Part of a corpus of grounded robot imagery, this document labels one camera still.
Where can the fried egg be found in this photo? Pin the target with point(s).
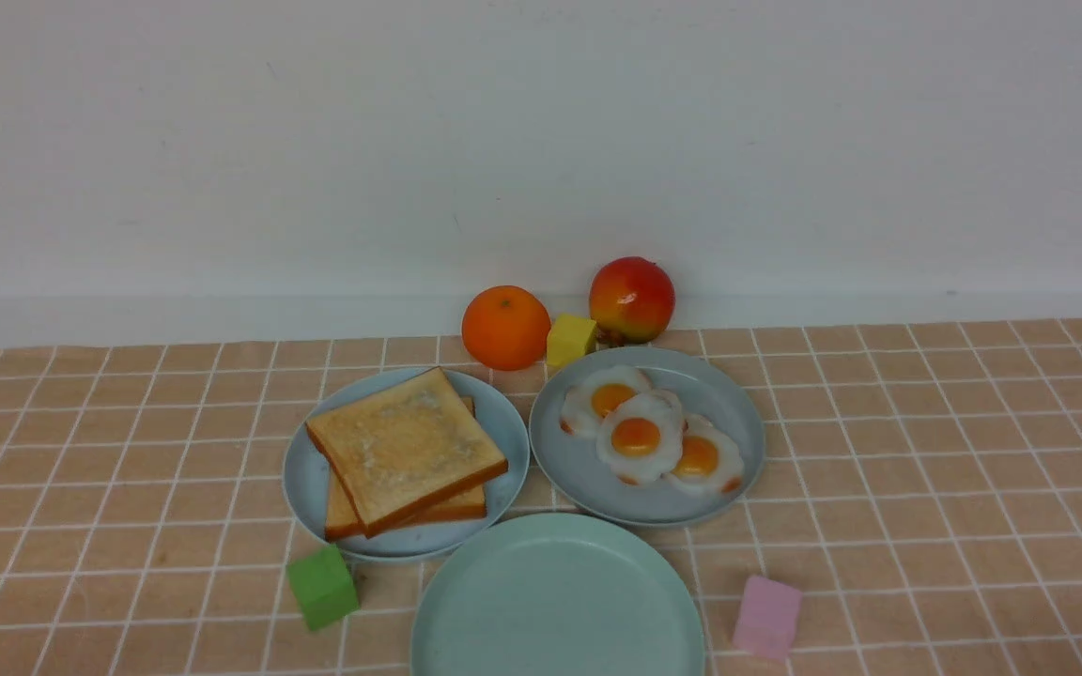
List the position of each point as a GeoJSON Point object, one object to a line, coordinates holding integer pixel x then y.
{"type": "Point", "coordinates": [642, 440]}
{"type": "Point", "coordinates": [588, 403]}
{"type": "Point", "coordinates": [710, 463]}

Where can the toast slice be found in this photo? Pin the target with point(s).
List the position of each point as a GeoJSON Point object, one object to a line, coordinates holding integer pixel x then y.
{"type": "Point", "coordinates": [452, 507]}
{"type": "Point", "coordinates": [405, 446]}

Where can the yellow cube block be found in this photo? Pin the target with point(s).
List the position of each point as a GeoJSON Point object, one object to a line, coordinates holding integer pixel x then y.
{"type": "Point", "coordinates": [570, 338]}

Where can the orange fruit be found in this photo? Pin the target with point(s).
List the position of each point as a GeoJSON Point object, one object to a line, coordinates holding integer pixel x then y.
{"type": "Point", "coordinates": [505, 328]}

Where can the red yellow apple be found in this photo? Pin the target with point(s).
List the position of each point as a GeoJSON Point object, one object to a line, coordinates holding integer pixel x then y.
{"type": "Point", "coordinates": [632, 301]}

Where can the grey-blue egg plate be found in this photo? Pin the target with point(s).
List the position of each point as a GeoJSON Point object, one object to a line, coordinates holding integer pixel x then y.
{"type": "Point", "coordinates": [573, 467]}

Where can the mint green front plate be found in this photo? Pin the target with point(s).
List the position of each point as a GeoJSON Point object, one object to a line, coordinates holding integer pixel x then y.
{"type": "Point", "coordinates": [557, 594]}

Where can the light blue bread plate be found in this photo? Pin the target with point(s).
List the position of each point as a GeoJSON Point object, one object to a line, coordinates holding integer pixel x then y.
{"type": "Point", "coordinates": [306, 473]}

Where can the green cube block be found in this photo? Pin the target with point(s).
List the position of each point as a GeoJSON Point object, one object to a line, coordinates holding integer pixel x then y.
{"type": "Point", "coordinates": [323, 588]}

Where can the pink cube block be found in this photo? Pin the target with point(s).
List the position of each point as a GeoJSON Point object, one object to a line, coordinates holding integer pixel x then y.
{"type": "Point", "coordinates": [767, 620]}

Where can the checkered peach tablecloth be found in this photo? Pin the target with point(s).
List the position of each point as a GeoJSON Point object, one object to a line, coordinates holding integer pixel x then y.
{"type": "Point", "coordinates": [923, 488]}

